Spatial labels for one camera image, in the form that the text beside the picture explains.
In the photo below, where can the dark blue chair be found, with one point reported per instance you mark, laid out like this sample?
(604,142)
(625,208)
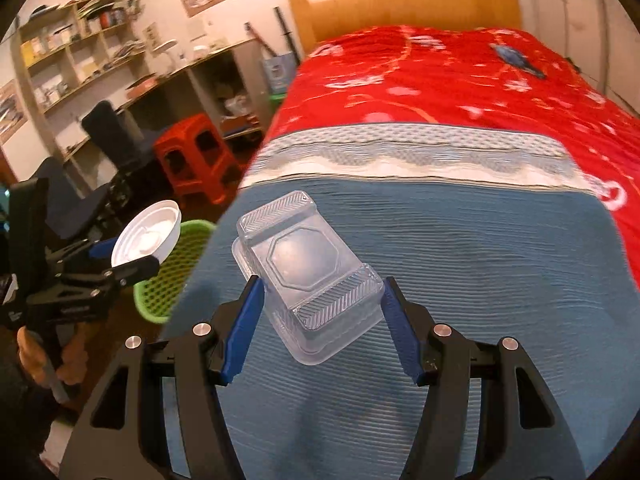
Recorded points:
(75,205)

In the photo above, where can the red printed blanket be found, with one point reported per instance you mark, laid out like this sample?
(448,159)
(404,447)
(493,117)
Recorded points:
(450,80)

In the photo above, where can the light blue box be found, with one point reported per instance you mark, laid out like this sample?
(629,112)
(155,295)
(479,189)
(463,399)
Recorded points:
(278,74)

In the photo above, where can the blue ribbed bedspread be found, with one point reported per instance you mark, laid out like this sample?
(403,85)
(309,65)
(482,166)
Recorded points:
(450,260)

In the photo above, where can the black office chair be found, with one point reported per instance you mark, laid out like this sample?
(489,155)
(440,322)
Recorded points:
(115,135)

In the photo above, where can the person's left forearm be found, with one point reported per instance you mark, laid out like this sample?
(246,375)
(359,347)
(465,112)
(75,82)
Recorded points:
(25,410)

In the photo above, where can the green plastic basket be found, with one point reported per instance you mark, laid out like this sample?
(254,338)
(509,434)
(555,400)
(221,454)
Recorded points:
(170,285)

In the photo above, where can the white plastic bag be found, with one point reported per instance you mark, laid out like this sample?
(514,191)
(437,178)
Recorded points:
(236,106)

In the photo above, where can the wooden wall bookshelf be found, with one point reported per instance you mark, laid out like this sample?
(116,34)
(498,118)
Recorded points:
(75,60)

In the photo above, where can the person's left hand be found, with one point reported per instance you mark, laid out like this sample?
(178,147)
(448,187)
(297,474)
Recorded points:
(75,360)

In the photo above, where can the clear plastic tray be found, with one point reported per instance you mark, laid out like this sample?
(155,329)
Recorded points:
(305,260)

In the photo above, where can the black stick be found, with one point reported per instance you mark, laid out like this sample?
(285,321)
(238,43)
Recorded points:
(286,30)

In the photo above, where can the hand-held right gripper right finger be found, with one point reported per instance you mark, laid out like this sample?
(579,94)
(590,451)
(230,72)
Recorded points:
(400,330)

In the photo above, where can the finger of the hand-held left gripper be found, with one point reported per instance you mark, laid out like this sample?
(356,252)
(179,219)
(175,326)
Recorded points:
(102,248)
(135,267)

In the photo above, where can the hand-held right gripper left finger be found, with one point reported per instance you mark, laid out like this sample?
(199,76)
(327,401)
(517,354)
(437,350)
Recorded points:
(245,325)

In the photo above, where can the white curved desk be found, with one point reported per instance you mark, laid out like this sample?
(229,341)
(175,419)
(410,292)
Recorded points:
(200,62)

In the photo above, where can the red plastic stool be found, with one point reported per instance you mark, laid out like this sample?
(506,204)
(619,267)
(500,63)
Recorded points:
(195,155)

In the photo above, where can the white round plastic lid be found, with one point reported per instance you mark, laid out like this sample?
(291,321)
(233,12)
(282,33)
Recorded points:
(145,235)

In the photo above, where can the wooden headboard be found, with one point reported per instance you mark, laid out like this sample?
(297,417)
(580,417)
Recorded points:
(400,10)

